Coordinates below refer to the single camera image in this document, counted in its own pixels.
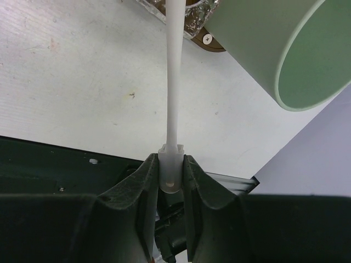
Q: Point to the green plastic cup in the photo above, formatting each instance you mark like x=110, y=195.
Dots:
x=297, y=51

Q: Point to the oval wooden tray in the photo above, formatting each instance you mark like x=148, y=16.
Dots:
x=207, y=42

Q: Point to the white toothbrush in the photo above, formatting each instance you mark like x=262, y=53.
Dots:
x=171, y=154

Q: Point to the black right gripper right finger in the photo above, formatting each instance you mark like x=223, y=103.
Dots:
x=214, y=224

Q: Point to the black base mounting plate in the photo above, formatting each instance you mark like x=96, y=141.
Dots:
x=32, y=167

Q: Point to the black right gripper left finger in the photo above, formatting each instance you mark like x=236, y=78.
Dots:
x=122, y=223

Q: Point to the aluminium frame rail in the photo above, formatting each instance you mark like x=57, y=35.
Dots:
x=238, y=186

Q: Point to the clear textured plastic box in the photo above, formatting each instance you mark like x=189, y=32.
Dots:
x=196, y=15

